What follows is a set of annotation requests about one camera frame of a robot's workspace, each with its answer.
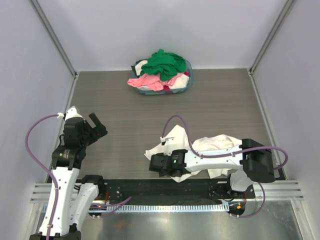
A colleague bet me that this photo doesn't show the pink t-shirt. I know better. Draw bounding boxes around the pink t-shirt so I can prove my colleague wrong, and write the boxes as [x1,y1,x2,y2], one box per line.
[127,73,182,91]

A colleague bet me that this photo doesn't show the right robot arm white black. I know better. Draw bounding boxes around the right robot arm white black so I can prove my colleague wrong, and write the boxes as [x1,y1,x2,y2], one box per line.
[148,138,276,198]

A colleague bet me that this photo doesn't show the red t-shirt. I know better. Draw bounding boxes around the red t-shirt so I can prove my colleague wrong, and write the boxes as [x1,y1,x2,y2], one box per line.
[162,72,190,90]

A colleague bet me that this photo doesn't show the left aluminium corner post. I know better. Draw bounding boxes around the left aluminium corner post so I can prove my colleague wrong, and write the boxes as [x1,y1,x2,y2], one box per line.
[28,0,77,78]

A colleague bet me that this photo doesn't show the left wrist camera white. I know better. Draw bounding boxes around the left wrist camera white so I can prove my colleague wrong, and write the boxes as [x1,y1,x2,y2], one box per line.
[57,106,83,121]

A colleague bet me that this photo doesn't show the teal laundry basket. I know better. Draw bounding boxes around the teal laundry basket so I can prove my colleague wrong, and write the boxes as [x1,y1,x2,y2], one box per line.
[131,59,194,96]

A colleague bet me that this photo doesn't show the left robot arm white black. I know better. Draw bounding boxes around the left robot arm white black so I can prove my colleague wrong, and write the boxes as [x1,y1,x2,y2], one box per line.
[29,107,108,240]

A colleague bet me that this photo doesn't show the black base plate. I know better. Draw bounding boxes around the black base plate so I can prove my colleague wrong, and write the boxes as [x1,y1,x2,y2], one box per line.
[99,178,256,202]

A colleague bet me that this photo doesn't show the green t-shirt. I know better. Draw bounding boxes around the green t-shirt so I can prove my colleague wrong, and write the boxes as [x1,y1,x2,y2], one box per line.
[140,49,187,82]

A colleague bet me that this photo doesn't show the white t-shirt robot print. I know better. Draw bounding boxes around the white t-shirt robot print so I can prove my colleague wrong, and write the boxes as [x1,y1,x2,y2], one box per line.
[144,124,242,179]

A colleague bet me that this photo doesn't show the white t-shirt in basket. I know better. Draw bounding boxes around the white t-shirt in basket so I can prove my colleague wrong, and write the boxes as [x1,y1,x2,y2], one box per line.
[127,60,190,93]

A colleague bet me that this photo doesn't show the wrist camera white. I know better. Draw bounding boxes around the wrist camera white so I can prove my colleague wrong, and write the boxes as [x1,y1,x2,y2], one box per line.
[57,106,83,121]
[160,136,175,146]

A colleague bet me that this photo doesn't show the right aluminium corner post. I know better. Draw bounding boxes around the right aluminium corner post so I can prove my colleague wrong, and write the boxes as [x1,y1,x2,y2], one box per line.
[248,0,298,76]

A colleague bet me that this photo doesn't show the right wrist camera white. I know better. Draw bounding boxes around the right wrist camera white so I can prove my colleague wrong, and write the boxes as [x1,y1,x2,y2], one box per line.
[160,136,175,146]

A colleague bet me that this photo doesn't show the white slotted cable duct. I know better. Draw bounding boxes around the white slotted cable duct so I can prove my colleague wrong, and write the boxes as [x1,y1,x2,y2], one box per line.
[115,202,229,214]

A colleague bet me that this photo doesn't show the aluminium corner post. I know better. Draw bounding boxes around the aluminium corner post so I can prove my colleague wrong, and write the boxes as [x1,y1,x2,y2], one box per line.
[28,0,77,78]
[248,0,298,76]

